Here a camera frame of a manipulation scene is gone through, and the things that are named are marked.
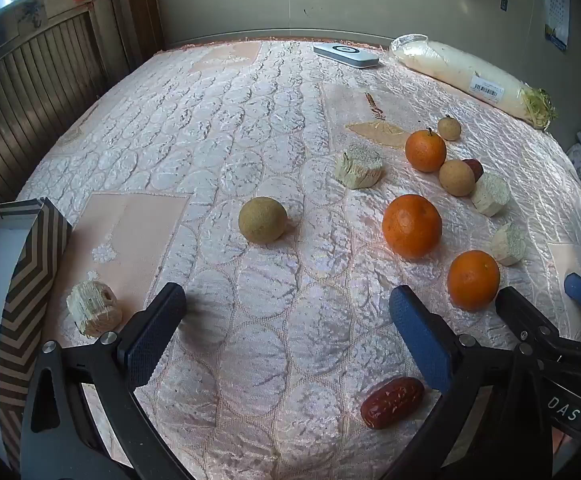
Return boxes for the medium longan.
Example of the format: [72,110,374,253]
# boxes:
[439,159,476,197]

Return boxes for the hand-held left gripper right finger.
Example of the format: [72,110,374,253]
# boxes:
[389,285,556,480]

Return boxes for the white flat charger device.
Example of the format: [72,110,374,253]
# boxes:
[313,43,380,69]

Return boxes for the corn cob piece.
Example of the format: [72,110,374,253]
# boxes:
[334,143,385,190]
[471,174,512,218]
[66,281,124,338]
[490,222,527,267]

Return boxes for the pink quilted bedspread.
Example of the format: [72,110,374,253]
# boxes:
[15,35,581,480]

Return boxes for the large longan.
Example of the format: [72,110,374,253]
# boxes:
[238,196,288,245]

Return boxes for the striped cardboard box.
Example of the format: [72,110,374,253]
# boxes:
[0,197,74,471]

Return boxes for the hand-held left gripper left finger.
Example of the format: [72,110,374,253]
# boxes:
[20,282,187,480]

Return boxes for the large orange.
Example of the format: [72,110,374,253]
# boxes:
[382,194,443,260]

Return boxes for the large red date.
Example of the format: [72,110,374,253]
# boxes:
[360,377,425,430]

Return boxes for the small orange with stem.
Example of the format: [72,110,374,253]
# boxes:
[405,128,447,173]

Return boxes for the plastic-wrapped white radish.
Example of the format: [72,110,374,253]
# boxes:
[389,34,557,131]

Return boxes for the small longan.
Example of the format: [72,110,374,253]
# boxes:
[437,115,462,141]

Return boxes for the wall calendar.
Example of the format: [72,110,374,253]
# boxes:
[543,0,571,52]

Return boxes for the medium orange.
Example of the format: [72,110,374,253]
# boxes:
[447,250,501,312]

